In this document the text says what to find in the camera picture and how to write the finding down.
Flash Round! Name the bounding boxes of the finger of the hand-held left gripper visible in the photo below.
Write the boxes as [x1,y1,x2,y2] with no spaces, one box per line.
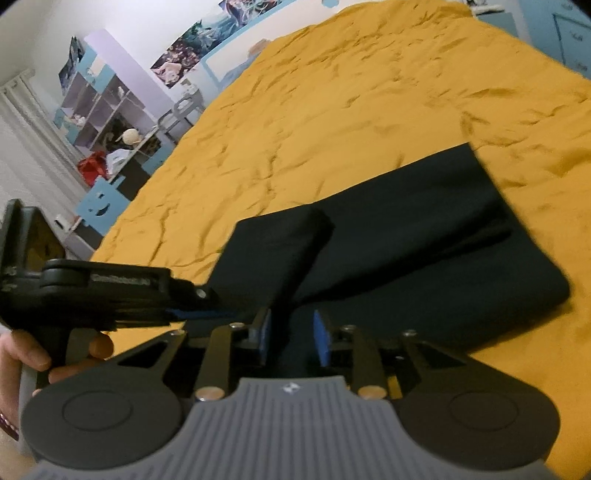
[169,276,221,309]
[113,306,242,331]

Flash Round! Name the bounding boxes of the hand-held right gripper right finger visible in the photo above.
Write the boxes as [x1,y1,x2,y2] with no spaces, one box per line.
[313,309,466,402]

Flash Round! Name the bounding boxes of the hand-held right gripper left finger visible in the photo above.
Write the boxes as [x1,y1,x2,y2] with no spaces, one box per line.
[117,307,273,402]

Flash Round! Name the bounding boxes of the black pants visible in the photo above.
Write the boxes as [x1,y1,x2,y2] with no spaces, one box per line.
[182,142,571,384]

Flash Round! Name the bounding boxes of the person's left hand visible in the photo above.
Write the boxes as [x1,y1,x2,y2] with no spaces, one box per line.
[0,330,115,416]

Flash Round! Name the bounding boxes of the blue smiley face chair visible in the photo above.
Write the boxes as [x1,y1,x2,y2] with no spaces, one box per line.
[74,178,133,232]

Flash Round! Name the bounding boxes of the red bag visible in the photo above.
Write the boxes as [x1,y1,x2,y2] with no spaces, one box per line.
[77,151,110,186]

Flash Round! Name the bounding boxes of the white curtain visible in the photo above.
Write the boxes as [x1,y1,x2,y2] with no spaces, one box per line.
[0,69,80,223]

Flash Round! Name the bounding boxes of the grey chair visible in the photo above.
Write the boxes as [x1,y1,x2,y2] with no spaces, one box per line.
[174,85,207,126]
[158,108,192,141]

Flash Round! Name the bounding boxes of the white shelf unit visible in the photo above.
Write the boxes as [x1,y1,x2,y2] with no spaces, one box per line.
[53,30,163,149]

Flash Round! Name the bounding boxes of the white and blue headboard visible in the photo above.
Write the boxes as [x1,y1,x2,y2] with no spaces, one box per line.
[196,0,398,100]

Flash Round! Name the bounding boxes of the small poster on shelf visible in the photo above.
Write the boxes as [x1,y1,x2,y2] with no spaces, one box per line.
[58,37,85,89]

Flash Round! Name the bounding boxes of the blue pillow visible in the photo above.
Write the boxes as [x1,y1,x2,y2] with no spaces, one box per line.
[235,39,271,71]

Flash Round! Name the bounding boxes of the yellow bed blanket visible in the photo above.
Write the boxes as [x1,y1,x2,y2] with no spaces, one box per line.
[90,0,591,480]

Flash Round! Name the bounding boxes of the blue nightstand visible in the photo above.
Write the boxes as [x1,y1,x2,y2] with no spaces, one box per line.
[479,4,519,29]

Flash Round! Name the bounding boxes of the blue and white wardrobe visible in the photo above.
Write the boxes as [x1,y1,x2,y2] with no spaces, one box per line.
[549,0,591,77]

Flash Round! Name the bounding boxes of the long wall poster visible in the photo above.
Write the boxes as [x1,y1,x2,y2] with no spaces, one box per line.
[150,0,296,89]

